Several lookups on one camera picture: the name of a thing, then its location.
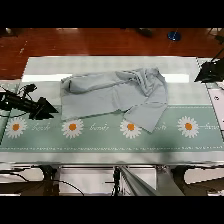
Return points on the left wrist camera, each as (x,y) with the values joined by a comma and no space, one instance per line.
(28,88)

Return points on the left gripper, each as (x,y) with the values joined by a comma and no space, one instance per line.
(41,108)

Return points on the silver frame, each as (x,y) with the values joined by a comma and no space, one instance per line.
(143,186)

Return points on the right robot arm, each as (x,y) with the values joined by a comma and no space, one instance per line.
(180,176)

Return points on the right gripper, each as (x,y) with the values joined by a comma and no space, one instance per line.
(211,71)

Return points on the blue round object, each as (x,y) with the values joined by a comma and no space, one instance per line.
(174,35)

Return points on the light grey shirt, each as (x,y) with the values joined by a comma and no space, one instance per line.
(100,95)

